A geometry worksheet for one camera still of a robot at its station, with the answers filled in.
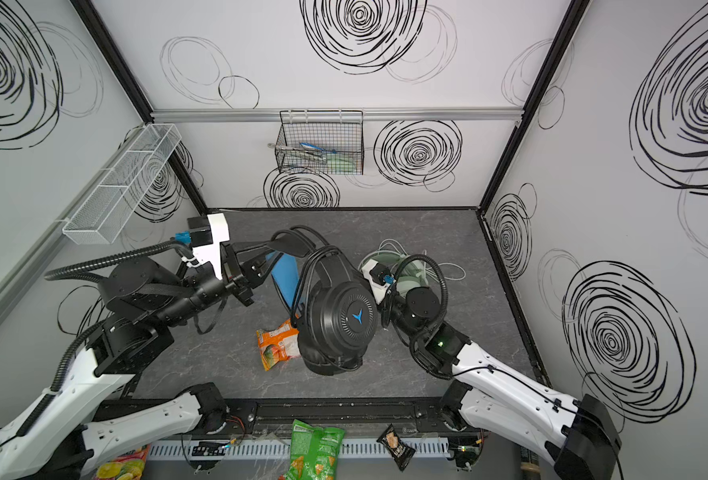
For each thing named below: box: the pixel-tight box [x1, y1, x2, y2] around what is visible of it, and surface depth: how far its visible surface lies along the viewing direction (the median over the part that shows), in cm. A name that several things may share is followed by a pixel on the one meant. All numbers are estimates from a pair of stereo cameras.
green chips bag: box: [284, 419, 345, 480], surface depth 68 cm
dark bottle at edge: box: [520, 446, 541, 480], surface depth 67 cm
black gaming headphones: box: [268, 225, 379, 376], surface depth 37 cm
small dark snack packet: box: [376, 423, 416, 472], surface depth 70 cm
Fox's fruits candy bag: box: [92, 444, 152, 480], surface depth 65 cm
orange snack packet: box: [256, 318, 301, 372], surface depth 84 cm
